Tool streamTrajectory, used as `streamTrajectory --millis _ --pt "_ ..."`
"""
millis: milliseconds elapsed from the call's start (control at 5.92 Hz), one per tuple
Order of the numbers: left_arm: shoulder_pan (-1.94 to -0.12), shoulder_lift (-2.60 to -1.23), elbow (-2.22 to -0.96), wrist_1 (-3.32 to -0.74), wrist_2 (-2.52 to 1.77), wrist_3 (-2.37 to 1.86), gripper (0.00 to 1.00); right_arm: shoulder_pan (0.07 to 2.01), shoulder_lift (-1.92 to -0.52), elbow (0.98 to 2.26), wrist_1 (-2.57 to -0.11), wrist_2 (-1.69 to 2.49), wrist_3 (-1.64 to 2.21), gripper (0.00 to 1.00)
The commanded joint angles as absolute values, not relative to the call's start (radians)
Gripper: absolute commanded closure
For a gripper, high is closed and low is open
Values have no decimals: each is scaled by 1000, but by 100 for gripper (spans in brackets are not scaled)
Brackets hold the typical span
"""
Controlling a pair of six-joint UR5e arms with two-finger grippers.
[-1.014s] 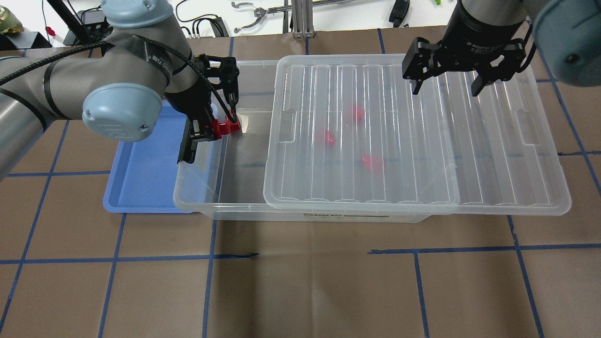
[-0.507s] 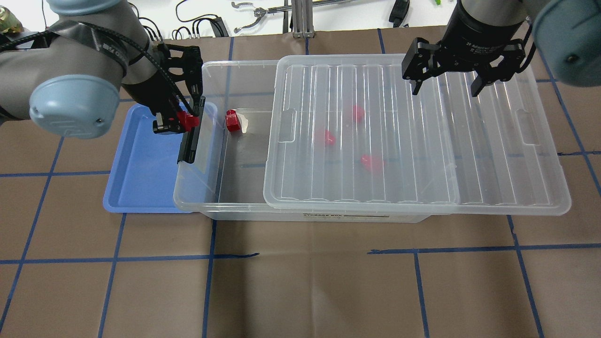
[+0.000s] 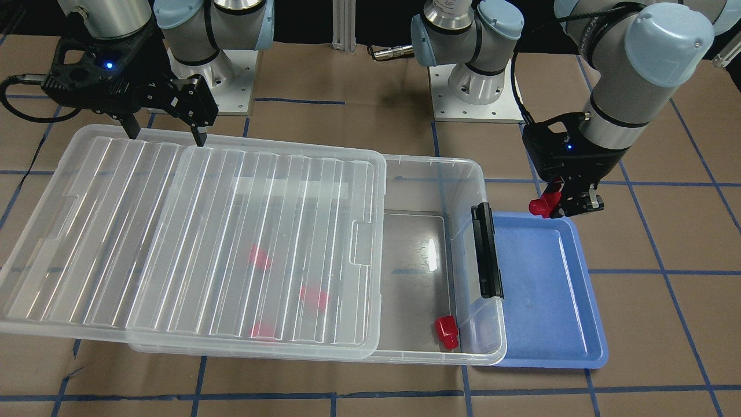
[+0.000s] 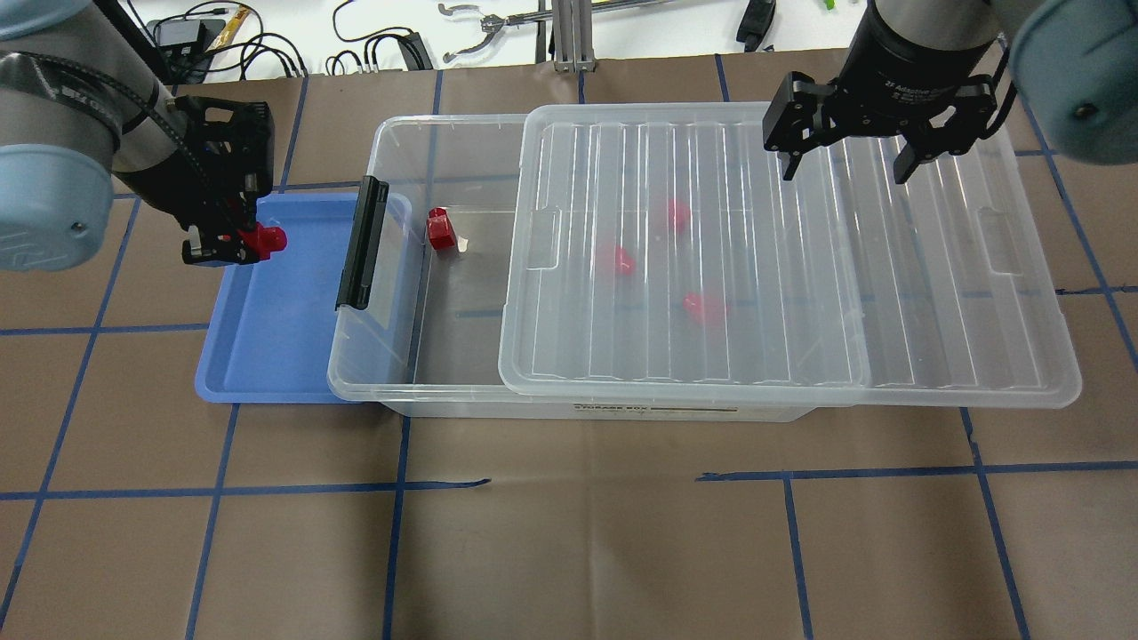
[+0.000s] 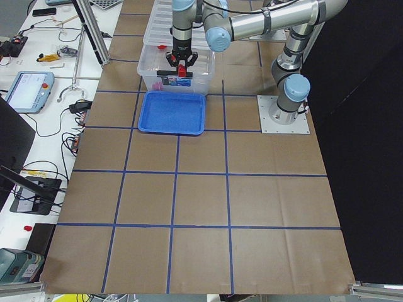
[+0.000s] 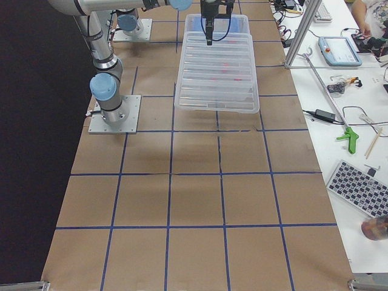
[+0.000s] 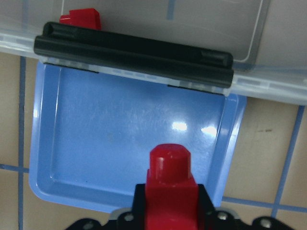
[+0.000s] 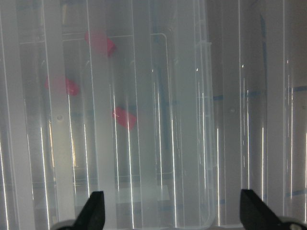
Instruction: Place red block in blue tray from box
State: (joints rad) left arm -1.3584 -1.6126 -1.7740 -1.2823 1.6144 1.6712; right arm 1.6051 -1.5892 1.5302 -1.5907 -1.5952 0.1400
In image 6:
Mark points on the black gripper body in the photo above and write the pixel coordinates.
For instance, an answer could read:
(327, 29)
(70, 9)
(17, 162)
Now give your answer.
(207, 10)

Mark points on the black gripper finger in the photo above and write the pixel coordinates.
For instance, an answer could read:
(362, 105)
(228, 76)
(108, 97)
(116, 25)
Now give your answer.
(207, 35)
(210, 35)

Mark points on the clear ribbed box lid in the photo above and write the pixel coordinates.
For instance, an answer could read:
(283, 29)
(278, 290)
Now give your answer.
(218, 77)

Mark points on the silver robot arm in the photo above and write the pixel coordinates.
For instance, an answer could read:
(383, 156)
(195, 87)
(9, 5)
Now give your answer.
(105, 85)
(128, 20)

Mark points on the clear plastic storage box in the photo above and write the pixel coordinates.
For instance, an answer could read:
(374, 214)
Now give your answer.
(238, 24)

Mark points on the robot teach pendant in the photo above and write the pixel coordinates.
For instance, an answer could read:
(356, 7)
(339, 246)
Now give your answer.
(339, 52)

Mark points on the black power adapter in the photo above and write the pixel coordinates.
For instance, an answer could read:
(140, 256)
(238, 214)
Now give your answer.
(323, 116)

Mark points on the person at desk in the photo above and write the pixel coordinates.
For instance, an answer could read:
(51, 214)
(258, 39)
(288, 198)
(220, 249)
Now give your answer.
(370, 16)

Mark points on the wooden chopsticks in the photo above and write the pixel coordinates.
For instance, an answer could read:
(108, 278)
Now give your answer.
(367, 153)

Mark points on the black white keyboard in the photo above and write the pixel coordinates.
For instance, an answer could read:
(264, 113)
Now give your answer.
(359, 189)

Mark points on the brown round object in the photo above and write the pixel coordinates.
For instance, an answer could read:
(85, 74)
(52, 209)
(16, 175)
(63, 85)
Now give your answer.
(375, 229)

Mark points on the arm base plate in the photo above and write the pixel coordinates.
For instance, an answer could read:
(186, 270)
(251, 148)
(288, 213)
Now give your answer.
(142, 35)

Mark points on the aluminium frame post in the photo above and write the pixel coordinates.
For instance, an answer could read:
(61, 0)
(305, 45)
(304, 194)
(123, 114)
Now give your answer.
(304, 25)

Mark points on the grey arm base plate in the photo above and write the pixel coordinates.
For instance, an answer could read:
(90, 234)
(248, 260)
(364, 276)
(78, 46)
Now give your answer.
(121, 121)

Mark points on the green handled reacher grabber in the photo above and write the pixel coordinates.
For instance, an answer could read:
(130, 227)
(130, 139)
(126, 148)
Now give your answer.
(349, 133)

